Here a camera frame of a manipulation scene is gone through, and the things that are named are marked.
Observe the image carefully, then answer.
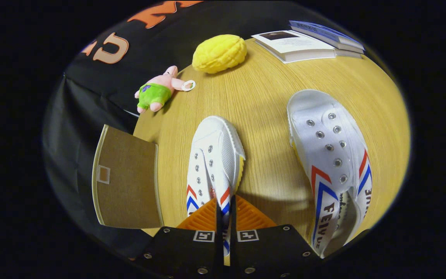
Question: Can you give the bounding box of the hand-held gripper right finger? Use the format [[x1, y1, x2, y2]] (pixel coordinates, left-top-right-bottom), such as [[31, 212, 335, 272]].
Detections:
[[230, 195, 322, 279]]

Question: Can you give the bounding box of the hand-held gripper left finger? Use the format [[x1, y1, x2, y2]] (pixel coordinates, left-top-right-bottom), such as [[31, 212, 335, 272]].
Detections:
[[130, 198, 224, 279]]

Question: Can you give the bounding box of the white canvas shoe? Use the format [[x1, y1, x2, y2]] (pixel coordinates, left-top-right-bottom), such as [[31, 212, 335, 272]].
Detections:
[[287, 89, 373, 259], [186, 115, 246, 258]]

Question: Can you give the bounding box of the brown fabric storage box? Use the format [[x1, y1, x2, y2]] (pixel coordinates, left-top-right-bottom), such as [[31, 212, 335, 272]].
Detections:
[[91, 124, 164, 230]]

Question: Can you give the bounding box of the pink plush star toy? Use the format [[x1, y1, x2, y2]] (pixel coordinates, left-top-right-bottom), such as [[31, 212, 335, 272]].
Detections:
[[134, 65, 196, 114]]

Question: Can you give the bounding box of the yellow plush bread toy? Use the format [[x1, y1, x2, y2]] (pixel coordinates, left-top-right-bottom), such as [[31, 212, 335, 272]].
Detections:
[[192, 34, 247, 74]]

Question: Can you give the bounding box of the white book with dark photo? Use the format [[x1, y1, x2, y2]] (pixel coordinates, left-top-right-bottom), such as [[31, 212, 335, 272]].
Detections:
[[251, 30, 336, 64]]

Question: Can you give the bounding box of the plain white book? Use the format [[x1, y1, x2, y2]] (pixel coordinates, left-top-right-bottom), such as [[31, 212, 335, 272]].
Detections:
[[333, 46, 363, 59]]

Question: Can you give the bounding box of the blue cover book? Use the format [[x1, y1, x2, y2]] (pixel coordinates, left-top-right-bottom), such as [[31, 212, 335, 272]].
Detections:
[[288, 20, 365, 52]]

